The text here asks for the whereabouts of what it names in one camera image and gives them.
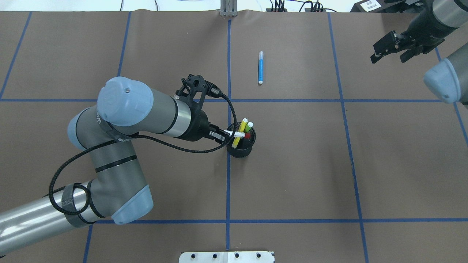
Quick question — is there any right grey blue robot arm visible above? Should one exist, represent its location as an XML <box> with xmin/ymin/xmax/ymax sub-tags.
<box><xmin>370</xmin><ymin>0</ymin><xmax>468</xmax><ymax>107</ymax></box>

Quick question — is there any aluminium frame post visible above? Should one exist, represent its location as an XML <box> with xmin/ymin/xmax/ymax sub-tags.
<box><xmin>219</xmin><ymin>0</ymin><xmax>238</xmax><ymax>17</ymax></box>

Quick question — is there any black box with label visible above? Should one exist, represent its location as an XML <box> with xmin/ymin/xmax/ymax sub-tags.
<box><xmin>350</xmin><ymin>0</ymin><xmax>387</xmax><ymax>13</ymax></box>

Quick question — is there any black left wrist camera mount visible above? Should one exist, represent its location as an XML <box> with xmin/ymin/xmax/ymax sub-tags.
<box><xmin>174</xmin><ymin>74</ymin><xmax>223</xmax><ymax>112</ymax></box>

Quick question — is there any yellow highlighter pen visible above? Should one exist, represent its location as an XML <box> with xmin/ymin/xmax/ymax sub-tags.
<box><xmin>232</xmin><ymin>118</ymin><xmax>249</xmax><ymax>149</ymax></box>

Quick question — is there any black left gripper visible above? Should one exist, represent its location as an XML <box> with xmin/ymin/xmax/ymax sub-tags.
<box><xmin>179</xmin><ymin>110</ymin><xmax>233</xmax><ymax>144</ymax></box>

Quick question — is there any green highlighter pen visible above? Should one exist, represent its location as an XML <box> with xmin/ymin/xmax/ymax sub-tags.
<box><xmin>244</xmin><ymin>122</ymin><xmax>254</xmax><ymax>134</ymax></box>

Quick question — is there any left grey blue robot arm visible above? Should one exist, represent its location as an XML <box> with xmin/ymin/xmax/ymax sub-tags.
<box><xmin>1</xmin><ymin>75</ymin><xmax>235</xmax><ymax>257</ymax></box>

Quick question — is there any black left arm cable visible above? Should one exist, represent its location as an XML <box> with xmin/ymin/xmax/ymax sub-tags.
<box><xmin>48</xmin><ymin>94</ymin><xmax>239</xmax><ymax>216</ymax></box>

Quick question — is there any red white marker pen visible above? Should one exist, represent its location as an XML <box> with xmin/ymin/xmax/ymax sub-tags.
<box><xmin>234</xmin><ymin>131</ymin><xmax>251</xmax><ymax>139</ymax></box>

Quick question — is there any blue highlighter pen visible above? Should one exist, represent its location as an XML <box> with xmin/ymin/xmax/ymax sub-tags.
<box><xmin>257</xmin><ymin>50</ymin><xmax>264</xmax><ymax>85</ymax></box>

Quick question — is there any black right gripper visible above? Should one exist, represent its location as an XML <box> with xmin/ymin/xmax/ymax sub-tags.
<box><xmin>370</xmin><ymin>8</ymin><xmax>445</xmax><ymax>64</ymax></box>

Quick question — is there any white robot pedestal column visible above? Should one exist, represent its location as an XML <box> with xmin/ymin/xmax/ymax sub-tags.
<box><xmin>178</xmin><ymin>251</ymin><xmax>275</xmax><ymax>263</ymax></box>

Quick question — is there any black mesh pen cup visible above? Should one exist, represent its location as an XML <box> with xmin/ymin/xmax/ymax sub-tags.
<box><xmin>227</xmin><ymin>127</ymin><xmax>256</xmax><ymax>159</ymax></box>

